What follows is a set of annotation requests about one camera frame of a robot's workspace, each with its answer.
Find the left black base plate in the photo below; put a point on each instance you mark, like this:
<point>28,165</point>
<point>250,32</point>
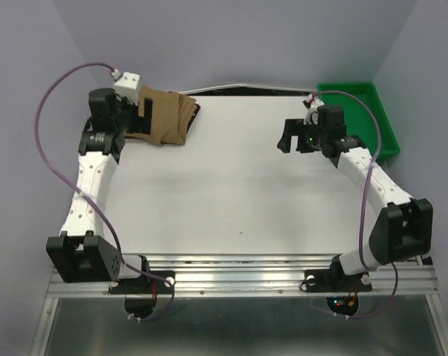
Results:
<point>139,285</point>

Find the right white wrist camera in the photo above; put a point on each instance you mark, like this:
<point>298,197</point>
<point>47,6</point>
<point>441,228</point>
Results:
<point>311,103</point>

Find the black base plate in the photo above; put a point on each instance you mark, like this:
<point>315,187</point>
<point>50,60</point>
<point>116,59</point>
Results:
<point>324,281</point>
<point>139,285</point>

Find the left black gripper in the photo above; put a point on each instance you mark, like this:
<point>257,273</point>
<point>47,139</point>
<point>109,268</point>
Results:
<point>142,124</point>

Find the aluminium rail frame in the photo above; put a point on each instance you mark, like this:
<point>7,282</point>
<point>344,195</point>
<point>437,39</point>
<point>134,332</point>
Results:
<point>240,236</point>

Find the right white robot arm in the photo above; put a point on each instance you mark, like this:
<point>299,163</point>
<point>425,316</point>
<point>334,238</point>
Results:
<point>403,228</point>

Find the tan brown skirt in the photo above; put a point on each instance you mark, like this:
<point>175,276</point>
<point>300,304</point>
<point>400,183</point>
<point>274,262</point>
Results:
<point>171,112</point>

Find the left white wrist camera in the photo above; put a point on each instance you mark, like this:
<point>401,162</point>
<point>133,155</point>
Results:
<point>127,85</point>

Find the green plastic bin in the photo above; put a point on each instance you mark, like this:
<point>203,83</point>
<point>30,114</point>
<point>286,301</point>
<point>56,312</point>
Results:
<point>358,121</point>

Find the red plaid skirt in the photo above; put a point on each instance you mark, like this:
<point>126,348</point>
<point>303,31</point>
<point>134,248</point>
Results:
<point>193,116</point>

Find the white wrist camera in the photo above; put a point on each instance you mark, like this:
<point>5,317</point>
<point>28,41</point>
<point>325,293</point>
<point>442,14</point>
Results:
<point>127,85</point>
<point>311,103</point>

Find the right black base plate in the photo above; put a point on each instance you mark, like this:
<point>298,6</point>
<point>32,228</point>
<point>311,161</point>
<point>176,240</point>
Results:
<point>324,281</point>

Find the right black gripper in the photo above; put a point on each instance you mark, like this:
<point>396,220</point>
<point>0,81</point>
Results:
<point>291,127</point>

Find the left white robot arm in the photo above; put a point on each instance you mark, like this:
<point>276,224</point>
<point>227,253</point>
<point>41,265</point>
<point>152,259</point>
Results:
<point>81,253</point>

